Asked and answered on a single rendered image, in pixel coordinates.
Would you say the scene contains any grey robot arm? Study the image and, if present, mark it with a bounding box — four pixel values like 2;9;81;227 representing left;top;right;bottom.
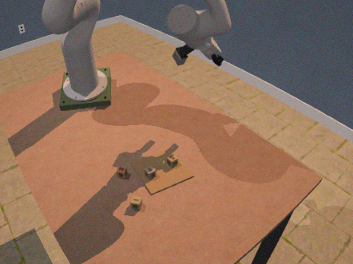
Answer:
42;0;231;101

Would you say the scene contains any tan flat mat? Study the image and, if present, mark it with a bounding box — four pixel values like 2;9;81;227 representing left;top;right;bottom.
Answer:
131;148;193;195

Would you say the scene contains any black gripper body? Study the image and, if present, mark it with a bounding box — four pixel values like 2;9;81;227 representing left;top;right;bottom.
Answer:
200;37;221;60

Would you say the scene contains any tan letter block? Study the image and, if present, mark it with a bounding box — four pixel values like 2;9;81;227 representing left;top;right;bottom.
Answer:
145;166;156;179
131;196;142;210
117;166;128;178
167;154;178;167

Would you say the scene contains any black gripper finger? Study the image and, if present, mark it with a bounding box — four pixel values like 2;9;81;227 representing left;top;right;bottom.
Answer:
212;54;224;66

